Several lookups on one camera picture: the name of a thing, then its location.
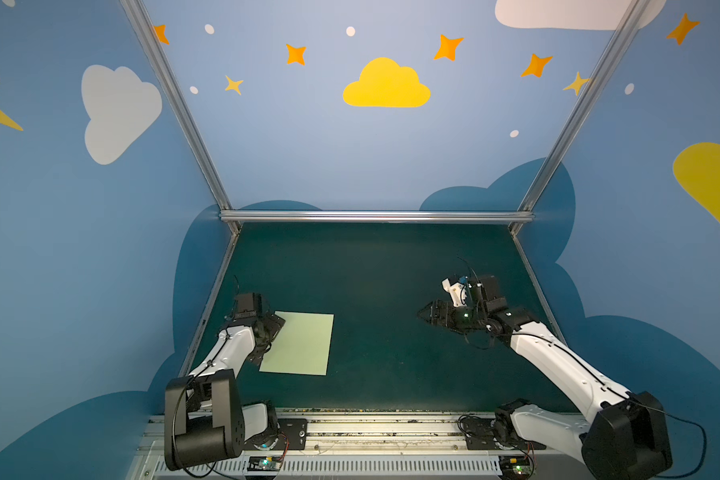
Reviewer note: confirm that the aluminium frame post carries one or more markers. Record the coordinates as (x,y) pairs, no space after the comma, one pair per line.
(141,23)
(607,64)

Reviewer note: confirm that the left aluminium frame post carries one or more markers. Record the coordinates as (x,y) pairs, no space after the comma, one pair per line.
(141,23)

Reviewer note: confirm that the back horizontal aluminium bar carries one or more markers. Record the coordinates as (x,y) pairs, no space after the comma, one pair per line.
(447,217)

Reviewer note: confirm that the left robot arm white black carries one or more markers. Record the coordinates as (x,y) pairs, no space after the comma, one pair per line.
(205,419)

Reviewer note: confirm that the left green controller board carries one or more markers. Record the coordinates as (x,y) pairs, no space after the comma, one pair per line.
(264,464)

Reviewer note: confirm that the right aluminium frame post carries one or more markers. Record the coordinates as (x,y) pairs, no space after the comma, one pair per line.
(607,64)

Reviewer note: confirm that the light green paper sheet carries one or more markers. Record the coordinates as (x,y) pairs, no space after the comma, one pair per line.
(302,346)

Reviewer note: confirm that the right green controller board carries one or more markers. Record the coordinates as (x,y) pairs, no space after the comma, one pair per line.
(516,468)

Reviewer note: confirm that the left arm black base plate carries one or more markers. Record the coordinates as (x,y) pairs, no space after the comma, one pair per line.
(293,432)

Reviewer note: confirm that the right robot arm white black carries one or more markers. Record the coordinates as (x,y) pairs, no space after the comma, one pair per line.
(616,434)

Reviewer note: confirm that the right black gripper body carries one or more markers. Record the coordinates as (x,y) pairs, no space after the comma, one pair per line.
(450,315)

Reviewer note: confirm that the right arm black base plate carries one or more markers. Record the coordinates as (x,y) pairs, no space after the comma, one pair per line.
(492,434)

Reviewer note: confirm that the dark green table mat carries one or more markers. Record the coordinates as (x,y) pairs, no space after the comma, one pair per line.
(373,279)

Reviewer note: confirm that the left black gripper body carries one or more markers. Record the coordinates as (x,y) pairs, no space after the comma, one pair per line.
(267,335)

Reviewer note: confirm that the aluminium front rail bed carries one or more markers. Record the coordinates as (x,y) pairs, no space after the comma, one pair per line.
(353,444)

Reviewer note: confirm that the green controller board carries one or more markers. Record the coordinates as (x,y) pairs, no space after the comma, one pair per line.
(516,468)
(264,464)

